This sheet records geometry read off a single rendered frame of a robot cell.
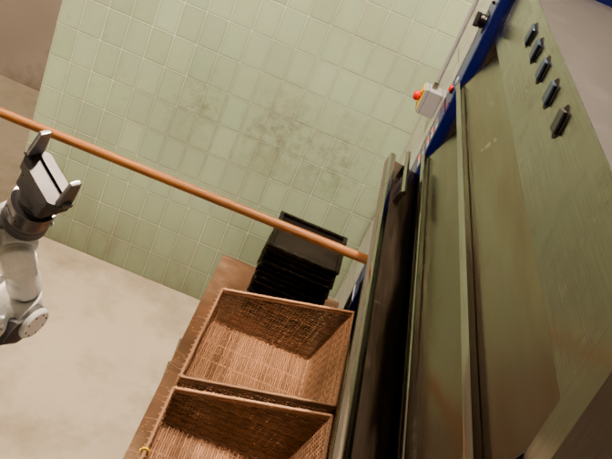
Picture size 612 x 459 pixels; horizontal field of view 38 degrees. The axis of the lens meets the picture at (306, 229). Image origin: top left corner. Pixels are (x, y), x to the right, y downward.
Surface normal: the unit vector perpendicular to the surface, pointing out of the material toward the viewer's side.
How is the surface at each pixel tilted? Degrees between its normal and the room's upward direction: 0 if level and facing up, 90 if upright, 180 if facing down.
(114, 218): 90
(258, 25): 90
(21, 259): 114
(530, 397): 70
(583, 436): 90
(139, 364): 0
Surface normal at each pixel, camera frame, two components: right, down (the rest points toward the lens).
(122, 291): 0.36, -0.81
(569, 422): -0.92, -0.38
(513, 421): -0.75, -0.64
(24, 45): -0.18, 0.42
